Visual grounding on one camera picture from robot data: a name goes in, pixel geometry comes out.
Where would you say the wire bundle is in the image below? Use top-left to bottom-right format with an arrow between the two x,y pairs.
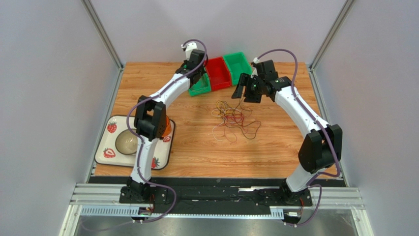
211,98 -> 262,144

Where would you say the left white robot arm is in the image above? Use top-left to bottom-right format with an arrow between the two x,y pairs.
121,49 -> 207,202

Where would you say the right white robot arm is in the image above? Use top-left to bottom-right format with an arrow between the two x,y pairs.
232,58 -> 343,203

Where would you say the left green bin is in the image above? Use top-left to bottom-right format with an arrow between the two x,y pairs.
188,68 -> 211,96

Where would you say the green bin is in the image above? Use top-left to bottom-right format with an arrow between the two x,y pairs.
188,68 -> 211,96
223,52 -> 252,86

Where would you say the right green bin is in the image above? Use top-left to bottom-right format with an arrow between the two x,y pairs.
223,52 -> 252,86

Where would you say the red bin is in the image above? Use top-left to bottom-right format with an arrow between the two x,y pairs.
206,57 -> 232,91

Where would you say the orange plastic cup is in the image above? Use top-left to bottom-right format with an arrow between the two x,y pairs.
162,116 -> 172,138

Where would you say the grey bowl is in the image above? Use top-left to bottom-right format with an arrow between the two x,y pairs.
115,129 -> 138,155

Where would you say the strawberry pattern tray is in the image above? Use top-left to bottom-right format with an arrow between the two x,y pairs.
95,116 -> 176,170

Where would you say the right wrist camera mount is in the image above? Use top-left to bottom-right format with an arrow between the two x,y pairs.
251,57 -> 262,78

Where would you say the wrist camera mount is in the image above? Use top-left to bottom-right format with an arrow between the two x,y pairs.
251,57 -> 262,78
181,42 -> 198,60

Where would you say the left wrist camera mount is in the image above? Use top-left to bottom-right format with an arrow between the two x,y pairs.
181,42 -> 198,60

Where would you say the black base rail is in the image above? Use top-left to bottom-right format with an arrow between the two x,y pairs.
88,176 -> 346,218

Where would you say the aluminium frame rail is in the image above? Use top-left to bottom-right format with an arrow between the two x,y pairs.
70,184 -> 365,219

